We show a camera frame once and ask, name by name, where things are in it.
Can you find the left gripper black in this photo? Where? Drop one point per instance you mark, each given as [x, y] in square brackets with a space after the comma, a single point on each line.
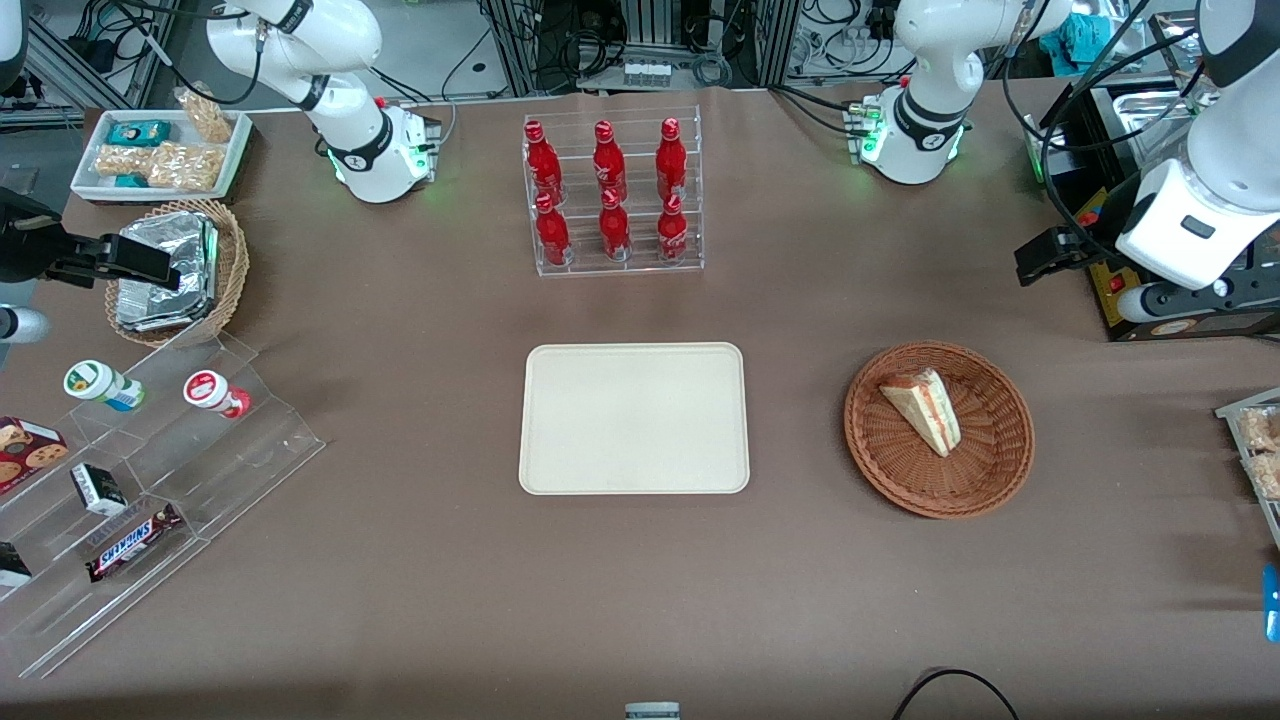
[1092, 243]

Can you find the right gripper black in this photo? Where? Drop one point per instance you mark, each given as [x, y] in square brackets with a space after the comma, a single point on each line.
[22, 250]

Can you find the triangular sandwich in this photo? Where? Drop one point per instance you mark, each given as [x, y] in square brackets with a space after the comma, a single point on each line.
[930, 410]

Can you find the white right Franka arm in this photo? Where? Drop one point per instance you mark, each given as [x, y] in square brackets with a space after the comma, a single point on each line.
[350, 130]

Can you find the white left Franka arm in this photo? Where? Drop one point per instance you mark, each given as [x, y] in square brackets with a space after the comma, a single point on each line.
[930, 60]

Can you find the white rectangular snack tray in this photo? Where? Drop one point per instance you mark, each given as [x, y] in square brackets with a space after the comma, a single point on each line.
[88, 182]

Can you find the light wicker basket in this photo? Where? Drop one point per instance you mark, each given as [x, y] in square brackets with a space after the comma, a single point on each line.
[236, 270]

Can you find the brown wicker basket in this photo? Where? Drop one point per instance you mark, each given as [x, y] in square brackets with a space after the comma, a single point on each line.
[900, 475]

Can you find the cream plastic tray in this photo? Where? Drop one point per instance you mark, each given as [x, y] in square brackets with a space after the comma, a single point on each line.
[580, 440]

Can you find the red emergency stop button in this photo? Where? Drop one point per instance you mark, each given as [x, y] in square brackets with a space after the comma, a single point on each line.
[1092, 218]

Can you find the foil wrapped food package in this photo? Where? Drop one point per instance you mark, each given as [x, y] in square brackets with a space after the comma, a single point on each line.
[160, 228]
[150, 318]

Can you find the small teal snack packet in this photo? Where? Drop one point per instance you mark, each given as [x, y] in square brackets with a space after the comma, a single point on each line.
[130, 181]

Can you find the clear bag of nuts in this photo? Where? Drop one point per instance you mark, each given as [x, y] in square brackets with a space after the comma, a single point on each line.
[185, 168]
[122, 161]
[208, 118]

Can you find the green capped yogurt bottle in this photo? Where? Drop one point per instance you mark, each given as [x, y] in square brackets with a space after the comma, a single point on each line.
[100, 384]

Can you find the teal snack box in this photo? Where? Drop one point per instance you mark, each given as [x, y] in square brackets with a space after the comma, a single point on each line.
[138, 133]

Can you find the red capped yogurt bottle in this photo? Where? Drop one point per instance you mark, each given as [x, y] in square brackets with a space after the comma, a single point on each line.
[212, 392]

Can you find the steel food pan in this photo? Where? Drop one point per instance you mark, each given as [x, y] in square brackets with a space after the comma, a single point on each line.
[1150, 110]

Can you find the red cookie box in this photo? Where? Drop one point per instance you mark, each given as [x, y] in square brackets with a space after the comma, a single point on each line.
[25, 455]

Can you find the black food warmer cabinet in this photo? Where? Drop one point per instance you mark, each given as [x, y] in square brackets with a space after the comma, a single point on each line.
[1250, 326]

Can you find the small black white box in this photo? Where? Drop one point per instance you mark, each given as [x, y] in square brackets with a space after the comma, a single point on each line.
[98, 490]

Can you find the teal cloth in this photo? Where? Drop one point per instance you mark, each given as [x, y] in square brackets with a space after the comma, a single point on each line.
[1085, 35]

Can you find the clear acrylic stepped shelf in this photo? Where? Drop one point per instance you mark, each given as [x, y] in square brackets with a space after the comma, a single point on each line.
[250, 470]

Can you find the clear bag of snacks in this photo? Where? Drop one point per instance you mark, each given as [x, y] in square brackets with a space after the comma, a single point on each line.
[1266, 476]
[1262, 430]

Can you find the Snickers chocolate bar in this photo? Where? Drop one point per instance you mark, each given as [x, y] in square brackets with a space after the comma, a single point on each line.
[132, 545]

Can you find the black snack packet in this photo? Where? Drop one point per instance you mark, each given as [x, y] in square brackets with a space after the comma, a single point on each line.
[12, 566]

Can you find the red cola bottle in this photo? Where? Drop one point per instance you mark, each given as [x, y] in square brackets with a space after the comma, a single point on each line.
[610, 165]
[672, 235]
[671, 160]
[543, 165]
[552, 235]
[614, 230]

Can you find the blue plastic object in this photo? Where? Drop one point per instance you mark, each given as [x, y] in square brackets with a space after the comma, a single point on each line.
[1272, 605]

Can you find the brown table cover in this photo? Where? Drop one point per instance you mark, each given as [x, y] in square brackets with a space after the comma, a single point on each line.
[400, 600]

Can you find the white power strip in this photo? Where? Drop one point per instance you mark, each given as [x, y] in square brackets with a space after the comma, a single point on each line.
[647, 72]

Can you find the metal equipment rack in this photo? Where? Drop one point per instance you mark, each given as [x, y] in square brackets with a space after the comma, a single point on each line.
[650, 20]

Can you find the clear acrylic bottle rack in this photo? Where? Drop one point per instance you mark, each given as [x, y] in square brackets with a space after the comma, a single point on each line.
[580, 269]

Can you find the grey device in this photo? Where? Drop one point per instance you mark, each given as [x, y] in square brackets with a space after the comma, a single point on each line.
[652, 712]

